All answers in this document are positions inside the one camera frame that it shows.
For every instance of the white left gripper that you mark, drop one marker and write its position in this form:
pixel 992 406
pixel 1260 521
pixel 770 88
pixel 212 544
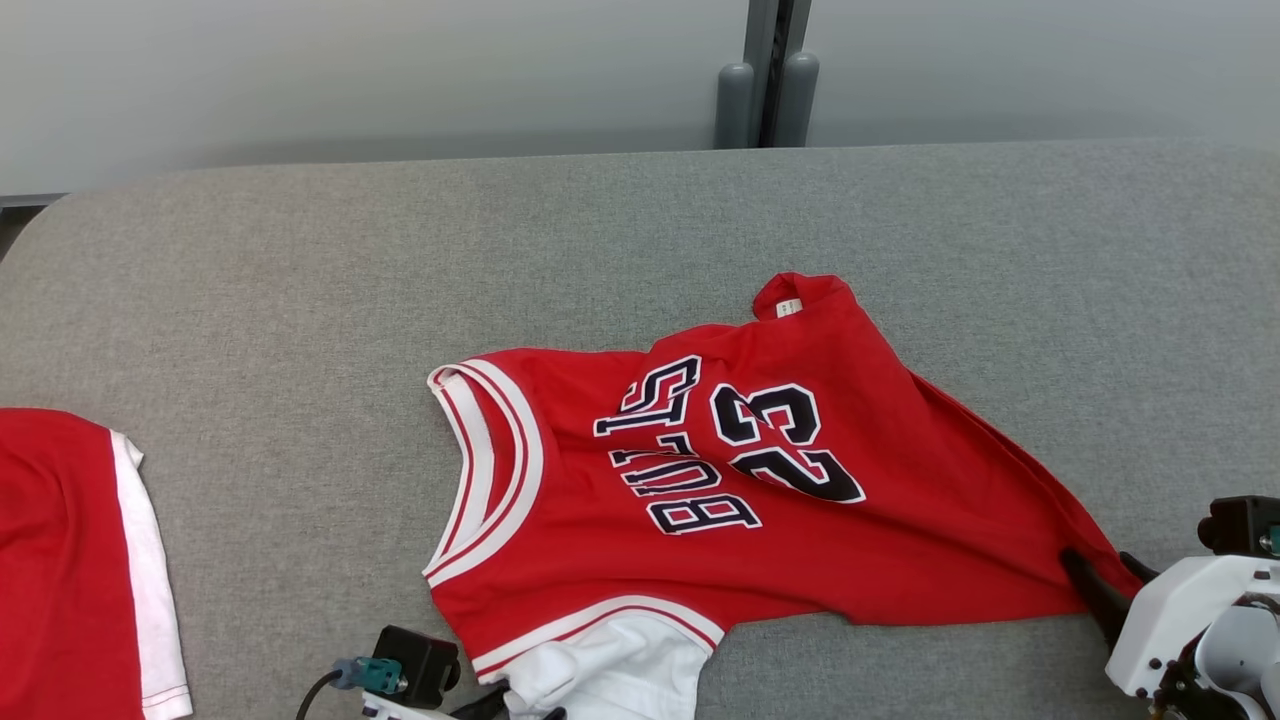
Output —
pixel 400 710

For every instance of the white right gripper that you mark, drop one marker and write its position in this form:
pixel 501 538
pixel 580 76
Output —
pixel 1165 620

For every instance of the red basketball jersey white sleeves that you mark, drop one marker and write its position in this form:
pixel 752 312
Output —
pixel 620 560

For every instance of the red shorts white side stripe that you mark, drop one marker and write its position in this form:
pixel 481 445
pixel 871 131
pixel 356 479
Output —
pixel 60 560

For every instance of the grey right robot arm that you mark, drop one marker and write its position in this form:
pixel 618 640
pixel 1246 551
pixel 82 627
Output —
pixel 1245 660

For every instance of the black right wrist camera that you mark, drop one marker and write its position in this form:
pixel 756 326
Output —
pixel 1240 525

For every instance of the teal left camera connector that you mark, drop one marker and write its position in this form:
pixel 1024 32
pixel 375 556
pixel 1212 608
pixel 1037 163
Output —
pixel 370 675

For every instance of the rounded grey post foot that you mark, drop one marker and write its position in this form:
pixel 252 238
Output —
pixel 802 100
pixel 735 105

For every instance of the grey partition post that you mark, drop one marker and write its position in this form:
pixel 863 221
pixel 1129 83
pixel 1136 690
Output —
pixel 760 30

